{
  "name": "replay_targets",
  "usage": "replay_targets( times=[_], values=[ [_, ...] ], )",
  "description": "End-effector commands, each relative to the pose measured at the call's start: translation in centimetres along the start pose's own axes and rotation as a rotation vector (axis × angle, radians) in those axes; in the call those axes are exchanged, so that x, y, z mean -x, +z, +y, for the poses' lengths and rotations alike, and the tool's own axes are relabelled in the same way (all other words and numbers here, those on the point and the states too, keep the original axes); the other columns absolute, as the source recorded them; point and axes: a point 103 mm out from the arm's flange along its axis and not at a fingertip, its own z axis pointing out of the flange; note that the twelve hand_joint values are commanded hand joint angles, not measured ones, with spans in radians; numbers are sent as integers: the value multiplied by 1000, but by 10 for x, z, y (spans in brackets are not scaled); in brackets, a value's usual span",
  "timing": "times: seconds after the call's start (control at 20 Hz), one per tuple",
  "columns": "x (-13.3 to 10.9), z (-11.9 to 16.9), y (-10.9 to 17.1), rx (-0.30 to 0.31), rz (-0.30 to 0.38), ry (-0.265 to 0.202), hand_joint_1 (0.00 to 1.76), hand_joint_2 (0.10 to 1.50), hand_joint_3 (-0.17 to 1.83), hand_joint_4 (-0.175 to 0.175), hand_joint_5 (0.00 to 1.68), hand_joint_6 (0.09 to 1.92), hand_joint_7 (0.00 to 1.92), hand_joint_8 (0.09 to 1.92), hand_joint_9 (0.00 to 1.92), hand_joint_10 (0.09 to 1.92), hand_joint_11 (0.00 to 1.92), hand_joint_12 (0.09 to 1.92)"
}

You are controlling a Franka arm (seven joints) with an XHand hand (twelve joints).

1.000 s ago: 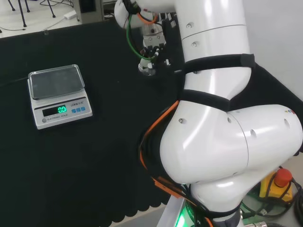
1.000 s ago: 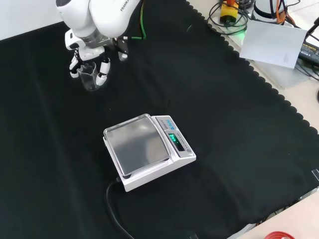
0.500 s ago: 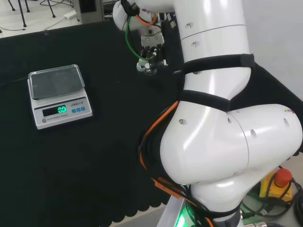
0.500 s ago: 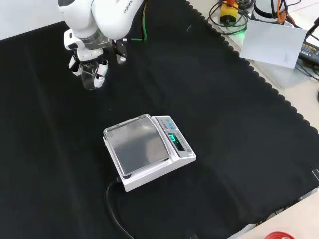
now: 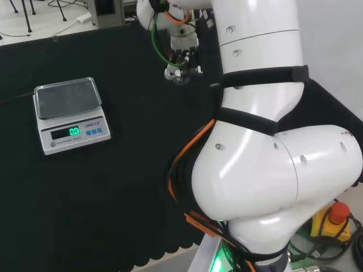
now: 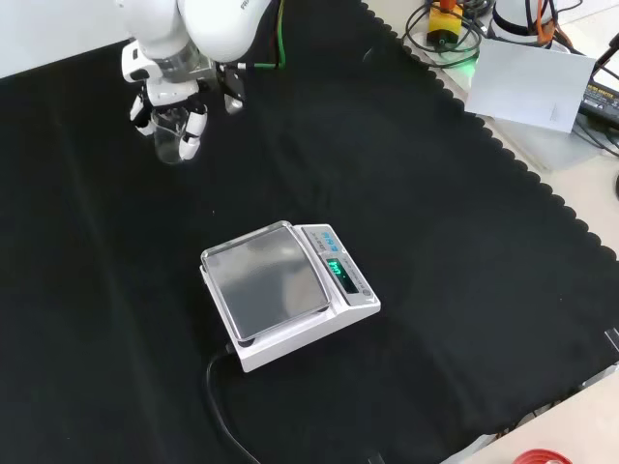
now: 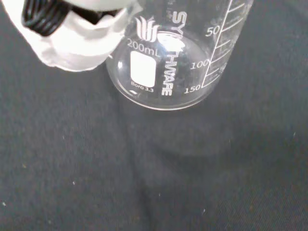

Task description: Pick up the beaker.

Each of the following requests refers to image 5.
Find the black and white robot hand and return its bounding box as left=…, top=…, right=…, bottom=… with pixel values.
left=163, top=24, right=204, bottom=86

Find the electronic balance with steel pan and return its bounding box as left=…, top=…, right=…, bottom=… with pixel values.
left=33, top=76, right=112, bottom=156

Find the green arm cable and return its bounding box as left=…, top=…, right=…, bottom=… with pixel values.
left=151, top=0, right=182, bottom=67

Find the black bench cloth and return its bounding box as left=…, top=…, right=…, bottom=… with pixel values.
left=0, top=22, right=363, bottom=272

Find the black tripod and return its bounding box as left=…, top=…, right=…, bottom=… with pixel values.
left=10, top=0, right=68, bottom=33

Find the yellow stop button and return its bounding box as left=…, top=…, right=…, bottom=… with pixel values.
left=310, top=200, right=354, bottom=245

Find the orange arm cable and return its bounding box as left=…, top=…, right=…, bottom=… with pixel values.
left=167, top=118, right=256, bottom=272

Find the grey metal column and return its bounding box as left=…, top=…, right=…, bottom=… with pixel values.
left=87, top=0, right=126, bottom=29

